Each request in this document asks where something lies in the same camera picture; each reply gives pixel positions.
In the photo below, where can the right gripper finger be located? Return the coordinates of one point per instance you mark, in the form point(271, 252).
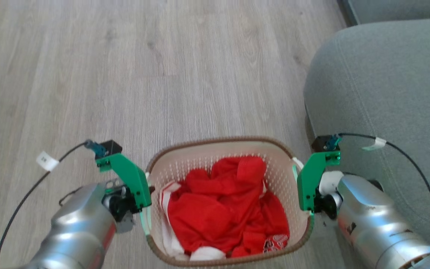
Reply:
point(297, 163)

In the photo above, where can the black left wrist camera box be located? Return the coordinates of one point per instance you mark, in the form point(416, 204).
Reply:
point(111, 147)

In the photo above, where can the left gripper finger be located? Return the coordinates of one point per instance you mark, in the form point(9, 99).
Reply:
point(147, 222)

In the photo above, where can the red garment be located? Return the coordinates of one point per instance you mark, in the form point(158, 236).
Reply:
point(218, 209)

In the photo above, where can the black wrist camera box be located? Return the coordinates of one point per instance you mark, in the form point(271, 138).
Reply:
point(321, 143)
point(111, 147)

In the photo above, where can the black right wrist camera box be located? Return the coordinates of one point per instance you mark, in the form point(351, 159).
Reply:
point(321, 143)

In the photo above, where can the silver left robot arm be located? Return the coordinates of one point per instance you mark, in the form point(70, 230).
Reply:
point(77, 228)

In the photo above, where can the beige laundry basket brown rim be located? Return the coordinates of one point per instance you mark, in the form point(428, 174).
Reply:
point(185, 164)

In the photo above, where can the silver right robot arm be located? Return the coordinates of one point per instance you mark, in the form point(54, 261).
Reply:
point(368, 220)

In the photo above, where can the grey-green sofa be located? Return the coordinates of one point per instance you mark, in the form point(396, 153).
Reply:
point(386, 82)

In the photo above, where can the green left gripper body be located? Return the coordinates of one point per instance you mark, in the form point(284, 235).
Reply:
point(134, 183)

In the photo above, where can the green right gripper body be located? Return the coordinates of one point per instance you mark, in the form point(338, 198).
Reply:
point(308, 183)

